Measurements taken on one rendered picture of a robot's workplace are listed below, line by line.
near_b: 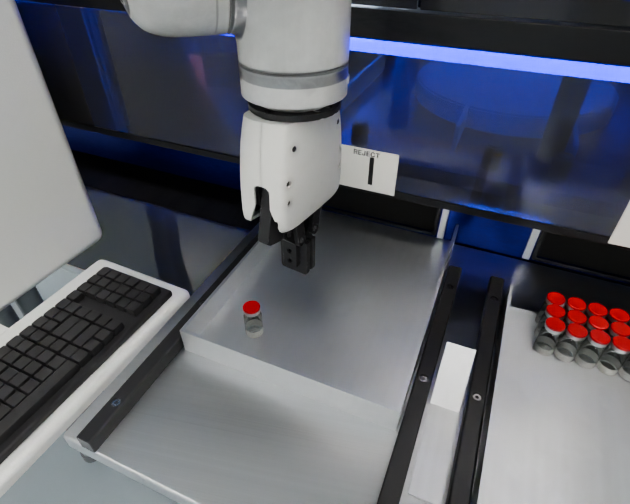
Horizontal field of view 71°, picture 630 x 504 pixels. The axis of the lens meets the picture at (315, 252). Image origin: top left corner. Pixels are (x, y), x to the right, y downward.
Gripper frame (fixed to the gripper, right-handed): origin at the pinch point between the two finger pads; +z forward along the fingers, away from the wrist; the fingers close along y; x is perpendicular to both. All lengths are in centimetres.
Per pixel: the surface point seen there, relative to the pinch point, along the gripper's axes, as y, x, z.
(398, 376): -2.0, 12.0, 14.1
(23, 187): 3.3, -46.9, 5.3
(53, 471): 16, -77, 102
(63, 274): -9, -78, 45
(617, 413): -10.0, 33.3, 14.1
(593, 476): -1.5, 32.0, 14.3
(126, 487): 8, -55, 102
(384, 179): -19.6, 0.5, 0.5
